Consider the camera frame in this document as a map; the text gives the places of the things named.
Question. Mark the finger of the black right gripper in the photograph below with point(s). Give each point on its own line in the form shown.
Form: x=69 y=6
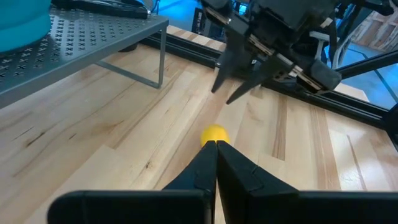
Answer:
x=230 y=65
x=264 y=74

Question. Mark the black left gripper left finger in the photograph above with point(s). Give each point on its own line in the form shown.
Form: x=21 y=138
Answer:
x=202 y=174

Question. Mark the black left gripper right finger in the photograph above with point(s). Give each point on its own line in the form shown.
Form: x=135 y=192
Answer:
x=236 y=175

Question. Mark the yellow lemon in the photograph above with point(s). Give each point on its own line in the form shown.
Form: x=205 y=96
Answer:
x=214 y=133

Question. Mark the blue collapsible colander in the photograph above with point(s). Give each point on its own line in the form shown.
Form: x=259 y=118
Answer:
x=21 y=25

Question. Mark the grey office chair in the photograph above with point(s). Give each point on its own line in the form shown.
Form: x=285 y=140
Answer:
x=339 y=46

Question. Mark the wooden pallet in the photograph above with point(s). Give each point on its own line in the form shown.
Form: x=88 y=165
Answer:
x=379 y=31

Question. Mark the grey perforated metal shelf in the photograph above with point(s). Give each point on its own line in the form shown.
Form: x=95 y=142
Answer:
x=77 y=40

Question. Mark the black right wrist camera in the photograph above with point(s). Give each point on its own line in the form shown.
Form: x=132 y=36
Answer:
x=292 y=12

